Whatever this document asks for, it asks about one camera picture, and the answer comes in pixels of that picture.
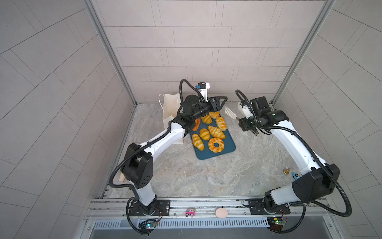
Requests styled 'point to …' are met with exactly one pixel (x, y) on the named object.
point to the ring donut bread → (211, 147)
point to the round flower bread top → (214, 115)
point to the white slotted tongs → (233, 115)
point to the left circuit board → (147, 224)
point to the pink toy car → (190, 212)
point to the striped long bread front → (197, 142)
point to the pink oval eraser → (221, 212)
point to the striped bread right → (221, 123)
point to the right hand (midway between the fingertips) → (242, 121)
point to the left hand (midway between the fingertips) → (228, 97)
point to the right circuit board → (276, 223)
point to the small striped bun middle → (204, 134)
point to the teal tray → (210, 137)
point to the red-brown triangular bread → (197, 122)
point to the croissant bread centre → (216, 132)
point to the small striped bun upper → (207, 119)
